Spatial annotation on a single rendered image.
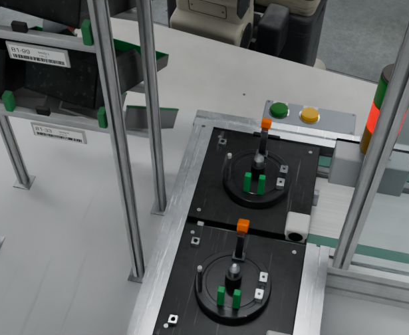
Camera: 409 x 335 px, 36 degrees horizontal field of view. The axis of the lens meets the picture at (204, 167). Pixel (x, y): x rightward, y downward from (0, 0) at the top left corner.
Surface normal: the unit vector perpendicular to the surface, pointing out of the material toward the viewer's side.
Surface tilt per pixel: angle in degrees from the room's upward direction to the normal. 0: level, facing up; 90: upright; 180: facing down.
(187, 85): 0
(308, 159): 0
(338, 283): 90
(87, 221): 0
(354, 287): 90
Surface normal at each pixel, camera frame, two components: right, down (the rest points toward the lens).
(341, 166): -0.22, 0.76
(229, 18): -0.38, 0.80
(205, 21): -0.05, -0.52
